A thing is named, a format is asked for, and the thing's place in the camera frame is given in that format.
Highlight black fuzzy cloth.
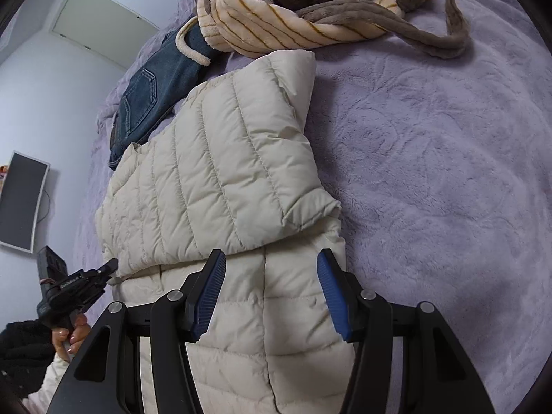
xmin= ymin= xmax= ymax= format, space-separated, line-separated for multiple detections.
xmin=0 ymin=319 xmax=58 ymax=400

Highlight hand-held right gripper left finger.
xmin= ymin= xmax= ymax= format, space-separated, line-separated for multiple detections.
xmin=45 ymin=249 xmax=227 ymax=414

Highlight person's left hand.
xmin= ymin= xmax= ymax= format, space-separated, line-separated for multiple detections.
xmin=51 ymin=313 xmax=90 ymax=364

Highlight striped beige brown fleece robe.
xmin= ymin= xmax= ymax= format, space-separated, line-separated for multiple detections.
xmin=176 ymin=0 xmax=473 ymax=60

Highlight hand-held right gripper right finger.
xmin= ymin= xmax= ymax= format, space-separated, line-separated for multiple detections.
xmin=316 ymin=248 xmax=493 ymax=414

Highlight wall-mounted monitor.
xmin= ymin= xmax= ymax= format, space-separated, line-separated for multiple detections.
xmin=0 ymin=151 xmax=51 ymax=254

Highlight cream puffer jacket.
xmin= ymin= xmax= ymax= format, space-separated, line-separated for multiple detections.
xmin=93 ymin=49 xmax=359 ymax=414

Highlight purple plush blanket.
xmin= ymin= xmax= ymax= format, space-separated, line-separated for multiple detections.
xmin=72 ymin=0 xmax=552 ymax=414

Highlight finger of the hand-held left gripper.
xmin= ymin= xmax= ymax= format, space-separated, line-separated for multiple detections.
xmin=96 ymin=257 xmax=120 ymax=286

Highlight white wardrobe door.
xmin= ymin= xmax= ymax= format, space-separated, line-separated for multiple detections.
xmin=49 ymin=0 xmax=161 ymax=70

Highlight blue jeans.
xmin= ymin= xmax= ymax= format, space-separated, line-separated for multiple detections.
xmin=107 ymin=16 xmax=221 ymax=171

